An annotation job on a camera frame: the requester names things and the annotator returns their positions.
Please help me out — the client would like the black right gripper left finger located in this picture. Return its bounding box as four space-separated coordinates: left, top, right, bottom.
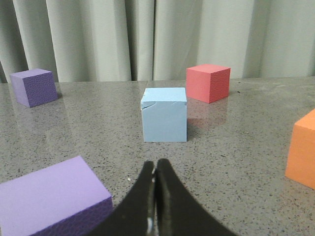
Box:
88 161 155 236

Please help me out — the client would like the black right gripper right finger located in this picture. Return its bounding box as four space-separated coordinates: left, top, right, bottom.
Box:
156 159 235 236

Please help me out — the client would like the cracked light blue foam cube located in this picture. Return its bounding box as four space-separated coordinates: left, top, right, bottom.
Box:
140 88 187 142

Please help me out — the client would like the near purple foam cube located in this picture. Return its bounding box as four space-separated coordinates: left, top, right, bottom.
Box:
0 156 113 236

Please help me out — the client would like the purple foam cube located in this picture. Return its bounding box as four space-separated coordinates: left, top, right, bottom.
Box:
10 68 58 108
0 156 113 236

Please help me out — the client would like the orange foam cube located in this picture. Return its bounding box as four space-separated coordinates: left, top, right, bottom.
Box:
285 110 315 189

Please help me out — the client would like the far red foam cube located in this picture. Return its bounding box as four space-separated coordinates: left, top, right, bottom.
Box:
186 64 231 104

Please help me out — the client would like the far purple foam cube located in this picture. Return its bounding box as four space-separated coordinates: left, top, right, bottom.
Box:
10 68 58 108

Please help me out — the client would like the grey-green curtain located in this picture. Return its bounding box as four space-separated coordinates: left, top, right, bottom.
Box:
0 0 315 83

